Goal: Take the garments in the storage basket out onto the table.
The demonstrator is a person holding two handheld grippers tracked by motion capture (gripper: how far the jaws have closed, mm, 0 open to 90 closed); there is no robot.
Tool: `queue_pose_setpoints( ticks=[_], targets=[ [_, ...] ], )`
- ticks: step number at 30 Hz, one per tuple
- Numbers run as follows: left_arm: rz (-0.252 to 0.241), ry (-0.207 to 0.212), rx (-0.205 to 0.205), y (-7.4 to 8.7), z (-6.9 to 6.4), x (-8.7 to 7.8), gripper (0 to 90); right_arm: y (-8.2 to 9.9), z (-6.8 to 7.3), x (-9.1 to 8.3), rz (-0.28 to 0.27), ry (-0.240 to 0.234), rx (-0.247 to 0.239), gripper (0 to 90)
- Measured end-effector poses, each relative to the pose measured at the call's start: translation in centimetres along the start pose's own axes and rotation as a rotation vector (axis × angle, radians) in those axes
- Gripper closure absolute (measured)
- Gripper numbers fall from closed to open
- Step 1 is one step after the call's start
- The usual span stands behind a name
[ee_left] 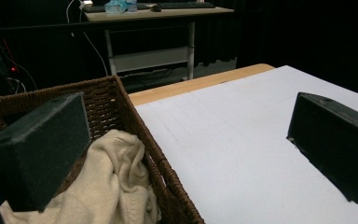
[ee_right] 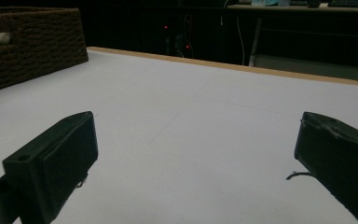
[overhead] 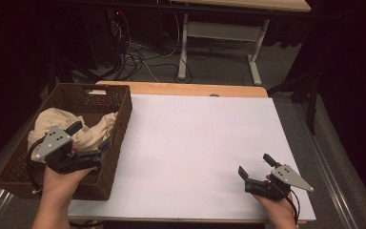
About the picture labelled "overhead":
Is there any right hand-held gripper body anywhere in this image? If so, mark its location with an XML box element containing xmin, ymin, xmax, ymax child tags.
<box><xmin>243</xmin><ymin>164</ymin><xmax>315</xmax><ymax>202</ymax></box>

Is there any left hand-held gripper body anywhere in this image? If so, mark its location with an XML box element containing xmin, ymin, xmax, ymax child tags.
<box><xmin>31</xmin><ymin>125</ymin><xmax>103</xmax><ymax>175</ymax></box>

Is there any beige knit sweater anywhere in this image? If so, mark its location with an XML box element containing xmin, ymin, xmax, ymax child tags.
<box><xmin>28</xmin><ymin>107</ymin><xmax>119</xmax><ymax>155</ymax></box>

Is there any brown woven basket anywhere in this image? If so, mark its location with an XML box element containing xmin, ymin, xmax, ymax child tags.
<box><xmin>0</xmin><ymin>83</ymin><xmax>133</xmax><ymax>201</ymax></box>

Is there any person's right hand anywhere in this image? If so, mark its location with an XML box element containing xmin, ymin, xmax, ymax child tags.
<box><xmin>253</xmin><ymin>173</ymin><xmax>298</xmax><ymax>225</ymax></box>

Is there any person's left hand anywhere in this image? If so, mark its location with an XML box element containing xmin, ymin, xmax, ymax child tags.
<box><xmin>41</xmin><ymin>144</ymin><xmax>93</xmax><ymax>208</ymax></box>

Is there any black floor stand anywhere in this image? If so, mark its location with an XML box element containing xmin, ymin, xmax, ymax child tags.
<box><xmin>266</xmin><ymin>71</ymin><xmax>321</xmax><ymax>136</ymax></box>

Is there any black computer tower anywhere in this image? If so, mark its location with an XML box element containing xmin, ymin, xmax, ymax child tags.
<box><xmin>106</xmin><ymin>9</ymin><xmax>132</xmax><ymax>57</ymax></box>

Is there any desk with white metal legs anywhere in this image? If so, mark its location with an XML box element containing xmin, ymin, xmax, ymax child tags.
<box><xmin>170</xmin><ymin>0</ymin><xmax>313</xmax><ymax>87</ymax></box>

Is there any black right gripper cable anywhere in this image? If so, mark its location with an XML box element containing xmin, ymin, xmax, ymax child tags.
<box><xmin>274</xmin><ymin>182</ymin><xmax>301</xmax><ymax>225</ymax></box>

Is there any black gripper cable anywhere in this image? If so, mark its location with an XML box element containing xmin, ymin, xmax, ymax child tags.
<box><xmin>274</xmin><ymin>182</ymin><xmax>301</xmax><ymax>225</ymax></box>
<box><xmin>26</xmin><ymin>135</ymin><xmax>47</xmax><ymax>196</ymax></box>

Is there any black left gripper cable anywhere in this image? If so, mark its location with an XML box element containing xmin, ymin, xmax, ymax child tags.
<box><xmin>26</xmin><ymin>135</ymin><xmax>47</xmax><ymax>196</ymax></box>

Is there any long aluminium rail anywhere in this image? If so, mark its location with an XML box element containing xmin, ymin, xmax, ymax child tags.
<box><xmin>292</xmin><ymin>101</ymin><xmax>360</xmax><ymax>229</ymax></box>

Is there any tangle of floor cables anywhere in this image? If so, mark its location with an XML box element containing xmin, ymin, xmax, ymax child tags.
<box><xmin>108</xmin><ymin>12</ymin><xmax>211</xmax><ymax>84</ymax></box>

